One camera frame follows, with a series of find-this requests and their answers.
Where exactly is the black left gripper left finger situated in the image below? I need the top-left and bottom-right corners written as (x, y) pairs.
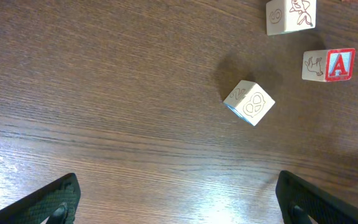
top-left (0, 173), bottom-right (81, 224)

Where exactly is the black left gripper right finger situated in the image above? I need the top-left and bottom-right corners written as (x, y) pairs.
top-left (275, 170), bottom-right (358, 224)

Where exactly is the wooden pretzel block blue side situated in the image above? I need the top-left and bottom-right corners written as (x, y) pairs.
top-left (223, 80), bottom-right (275, 126)

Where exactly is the red letter A block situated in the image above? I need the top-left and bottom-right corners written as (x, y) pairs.
top-left (301, 48), bottom-right (356, 82)

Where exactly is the wooden block green side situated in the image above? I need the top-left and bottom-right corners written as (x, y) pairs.
top-left (265, 0), bottom-right (317, 35)

